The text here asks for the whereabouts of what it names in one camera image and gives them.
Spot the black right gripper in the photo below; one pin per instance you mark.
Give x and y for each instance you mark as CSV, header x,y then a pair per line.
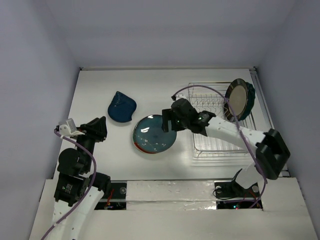
x,y
170,120

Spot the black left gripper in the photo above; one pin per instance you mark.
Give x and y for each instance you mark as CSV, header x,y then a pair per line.
x,y
96,128

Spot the dark blue leaf-shaped plate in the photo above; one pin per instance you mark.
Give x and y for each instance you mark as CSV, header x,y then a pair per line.
x,y
121,108

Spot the dark teal patterned plate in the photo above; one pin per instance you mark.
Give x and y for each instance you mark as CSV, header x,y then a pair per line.
x,y
149,130

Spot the red and teal floral plate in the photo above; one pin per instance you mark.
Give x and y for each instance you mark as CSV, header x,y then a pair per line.
x,y
145,147

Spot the dark rimmed beige plate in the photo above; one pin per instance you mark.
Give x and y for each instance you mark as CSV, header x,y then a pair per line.
x,y
237,96

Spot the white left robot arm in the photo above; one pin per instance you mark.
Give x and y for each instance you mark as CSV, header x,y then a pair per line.
x,y
79,185

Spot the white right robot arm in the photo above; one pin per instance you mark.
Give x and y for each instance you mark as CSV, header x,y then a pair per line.
x,y
268,150

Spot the dark green scalloped plate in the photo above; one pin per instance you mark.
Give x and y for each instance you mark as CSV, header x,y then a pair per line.
x,y
251,95

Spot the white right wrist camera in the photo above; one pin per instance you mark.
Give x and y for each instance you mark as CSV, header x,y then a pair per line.
x,y
178,96

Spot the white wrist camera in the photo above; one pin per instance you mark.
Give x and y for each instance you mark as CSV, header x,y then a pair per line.
x,y
178,96
67,128

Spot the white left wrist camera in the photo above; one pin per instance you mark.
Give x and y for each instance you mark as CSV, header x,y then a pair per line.
x,y
67,128

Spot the wire dish rack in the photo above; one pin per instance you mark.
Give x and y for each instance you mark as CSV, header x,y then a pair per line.
x,y
220,142

